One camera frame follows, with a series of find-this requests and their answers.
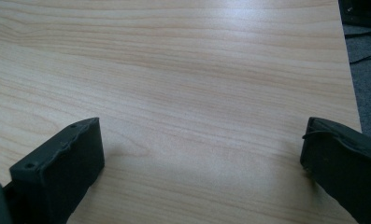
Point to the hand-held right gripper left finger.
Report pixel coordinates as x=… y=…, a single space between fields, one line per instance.
x=64 y=168

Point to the dark equipment base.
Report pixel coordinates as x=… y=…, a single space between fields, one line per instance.
x=363 y=12

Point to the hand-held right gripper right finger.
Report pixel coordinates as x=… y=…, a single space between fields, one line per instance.
x=345 y=168

